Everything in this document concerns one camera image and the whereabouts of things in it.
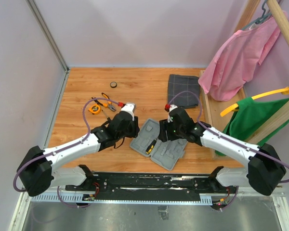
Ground grey plastic tool case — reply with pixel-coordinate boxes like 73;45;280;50
130;118;187;171

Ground flathead screwdriver black yellow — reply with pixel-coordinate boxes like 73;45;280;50
145;140;157;154

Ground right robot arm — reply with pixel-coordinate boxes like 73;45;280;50
158;104;286;196

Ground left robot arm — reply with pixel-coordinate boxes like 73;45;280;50
15;103;139;197

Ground phillips screwdriver black yellow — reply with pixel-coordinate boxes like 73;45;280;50
101;110;110;120

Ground orange black pliers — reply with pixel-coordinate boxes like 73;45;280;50
94;92;116;112

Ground yellow tape measure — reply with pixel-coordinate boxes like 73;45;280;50
88;104;102;115

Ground dark grey checked cloth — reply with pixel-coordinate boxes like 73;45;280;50
167;74;200;109

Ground wooden clothes rack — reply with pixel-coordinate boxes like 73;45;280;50
199;0;289;160

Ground green shirt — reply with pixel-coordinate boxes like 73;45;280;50
214;96;289;157

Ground pink shirt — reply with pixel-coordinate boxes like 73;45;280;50
198;17;280;102

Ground yellow clothes hanger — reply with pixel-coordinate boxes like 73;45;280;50
220;87;289;117

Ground teal clothes hanger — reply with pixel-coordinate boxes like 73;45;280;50
240;0;273;31

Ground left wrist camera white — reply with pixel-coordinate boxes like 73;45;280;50
121;103;136;120

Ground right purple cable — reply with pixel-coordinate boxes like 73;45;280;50
165;90;289;212

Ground purple cable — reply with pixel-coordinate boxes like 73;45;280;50
165;90;289;212
13;98;122;209

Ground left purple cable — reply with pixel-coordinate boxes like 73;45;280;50
13;98;122;209

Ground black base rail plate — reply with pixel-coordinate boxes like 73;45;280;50
65;172;236;201

